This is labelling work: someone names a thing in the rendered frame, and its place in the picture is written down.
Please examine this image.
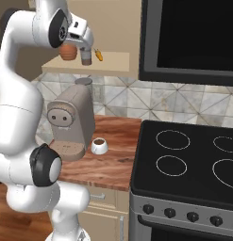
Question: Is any beige cupboard door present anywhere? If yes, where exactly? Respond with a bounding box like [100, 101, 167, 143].
[77, 209, 130, 241]

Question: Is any small yellow bottle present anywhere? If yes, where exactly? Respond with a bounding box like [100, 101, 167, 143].
[93, 47, 105, 62]

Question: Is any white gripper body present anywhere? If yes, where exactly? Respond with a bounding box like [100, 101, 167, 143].
[64, 25, 95, 52]

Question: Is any black stove knob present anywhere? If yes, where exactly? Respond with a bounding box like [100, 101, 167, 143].
[186, 211, 200, 223]
[209, 215, 224, 228]
[163, 207, 176, 219]
[142, 203, 155, 216]

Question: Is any beige coffee machine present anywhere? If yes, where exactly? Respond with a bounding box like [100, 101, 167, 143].
[46, 77, 97, 163]

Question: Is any orange honey bottle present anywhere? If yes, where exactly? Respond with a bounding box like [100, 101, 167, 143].
[59, 42, 79, 61]

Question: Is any silver drawer handle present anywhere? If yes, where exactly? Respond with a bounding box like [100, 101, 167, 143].
[89, 192, 107, 201]

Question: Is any white mug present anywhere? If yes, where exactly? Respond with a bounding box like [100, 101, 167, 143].
[91, 137, 109, 155]

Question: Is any beige drawer front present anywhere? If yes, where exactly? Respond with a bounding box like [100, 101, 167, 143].
[83, 184, 132, 215]

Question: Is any brown cinnamon bottle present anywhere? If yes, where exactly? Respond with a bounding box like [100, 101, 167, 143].
[81, 50, 93, 67]

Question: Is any silver cupboard door handle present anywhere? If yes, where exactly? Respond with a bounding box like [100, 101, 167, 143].
[119, 215, 125, 241]

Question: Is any black and steel stove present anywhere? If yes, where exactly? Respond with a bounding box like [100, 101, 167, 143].
[128, 119, 233, 241]

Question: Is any beige open wall cabinet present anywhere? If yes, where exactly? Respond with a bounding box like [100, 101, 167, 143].
[41, 0, 142, 79]

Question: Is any brown cabinet door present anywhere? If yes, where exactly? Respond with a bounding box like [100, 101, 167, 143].
[0, 0, 60, 82]

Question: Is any black microwave oven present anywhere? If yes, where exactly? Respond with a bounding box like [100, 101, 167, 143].
[138, 0, 233, 88]

